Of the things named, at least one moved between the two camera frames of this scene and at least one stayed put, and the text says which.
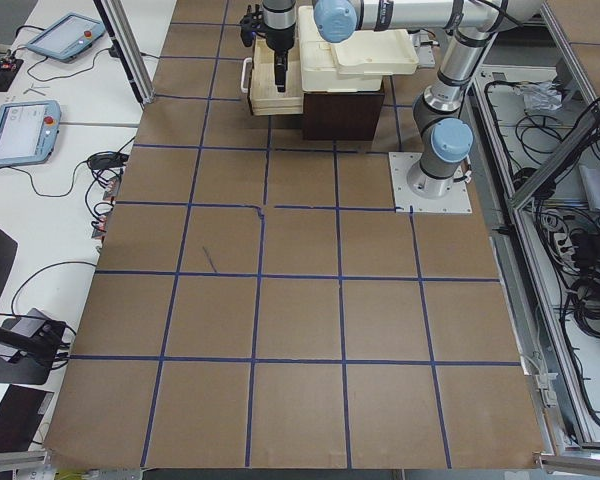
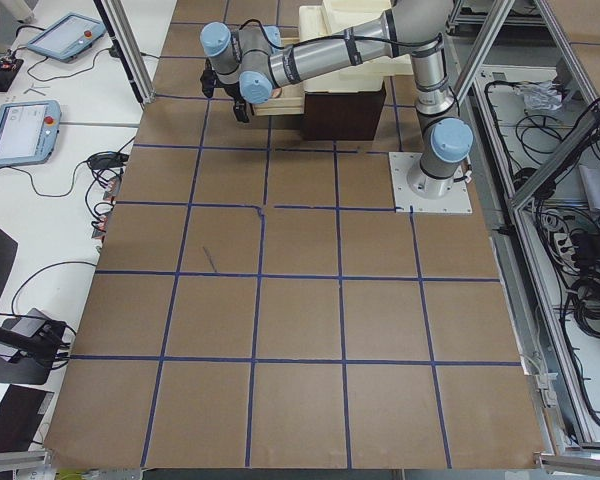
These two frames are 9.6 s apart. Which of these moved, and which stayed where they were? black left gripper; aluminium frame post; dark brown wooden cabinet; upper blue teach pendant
Moved: black left gripper
Stayed: upper blue teach pendant; dark brown wooden cabinet; aluminium frame post
